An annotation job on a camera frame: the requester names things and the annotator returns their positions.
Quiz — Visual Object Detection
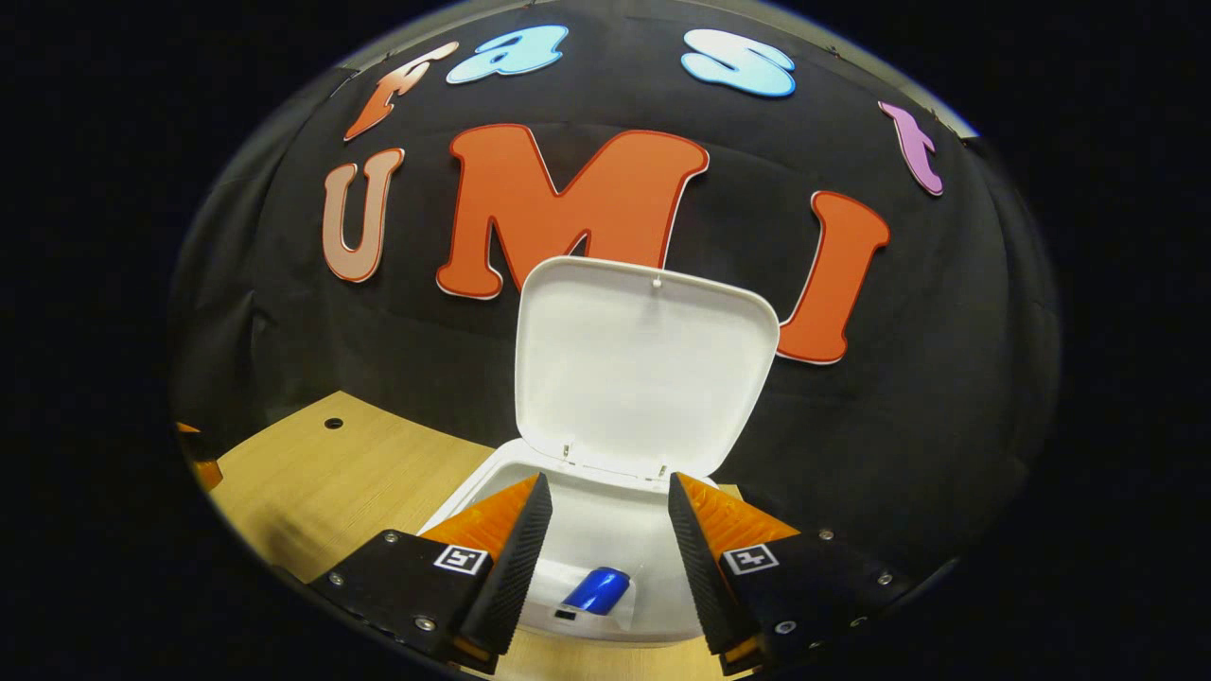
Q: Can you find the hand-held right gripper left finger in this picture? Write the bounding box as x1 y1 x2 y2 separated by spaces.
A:
307 473 554 674

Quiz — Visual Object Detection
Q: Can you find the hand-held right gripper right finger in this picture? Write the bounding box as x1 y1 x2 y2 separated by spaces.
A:
667 471 914 674

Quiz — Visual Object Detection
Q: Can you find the blue pop can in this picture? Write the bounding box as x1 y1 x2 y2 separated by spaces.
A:
560 566 632 618

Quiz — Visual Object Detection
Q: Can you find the white desktop garbage bin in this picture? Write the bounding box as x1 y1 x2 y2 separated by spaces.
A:
416 255 781 646

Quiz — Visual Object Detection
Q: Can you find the wooden desktop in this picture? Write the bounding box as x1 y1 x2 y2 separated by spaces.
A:
208 391 758 681

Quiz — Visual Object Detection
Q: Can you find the black backdrop cloth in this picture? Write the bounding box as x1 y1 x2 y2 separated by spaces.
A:
168 0 1061 578

